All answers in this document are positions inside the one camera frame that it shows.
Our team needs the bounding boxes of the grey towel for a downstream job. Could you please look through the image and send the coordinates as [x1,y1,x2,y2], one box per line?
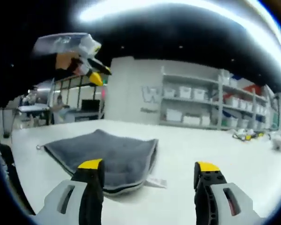
[36,128,167,197]

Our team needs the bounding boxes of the person's left hand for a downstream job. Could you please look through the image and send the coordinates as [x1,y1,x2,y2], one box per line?
[56,52,84,75]

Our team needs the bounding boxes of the black monitor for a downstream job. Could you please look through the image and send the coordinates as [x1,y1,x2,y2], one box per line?
[81,99,101,111]

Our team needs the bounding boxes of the dark equipment cabinet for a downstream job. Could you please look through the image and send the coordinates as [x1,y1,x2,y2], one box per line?
[74,110,101,122]

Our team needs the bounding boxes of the black-legged table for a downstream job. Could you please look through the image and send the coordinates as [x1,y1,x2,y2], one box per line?
[17,105,52,127]

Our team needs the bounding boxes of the cluster of yellow-tipped tools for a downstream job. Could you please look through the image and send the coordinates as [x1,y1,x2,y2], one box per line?
[232,128,265,141]

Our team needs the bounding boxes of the grey metal shelving rack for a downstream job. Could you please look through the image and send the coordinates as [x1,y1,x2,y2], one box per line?
[159,67,276,131]

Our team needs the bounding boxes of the row of white storage bins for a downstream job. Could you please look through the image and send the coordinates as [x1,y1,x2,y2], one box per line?
[163,77,272,128]

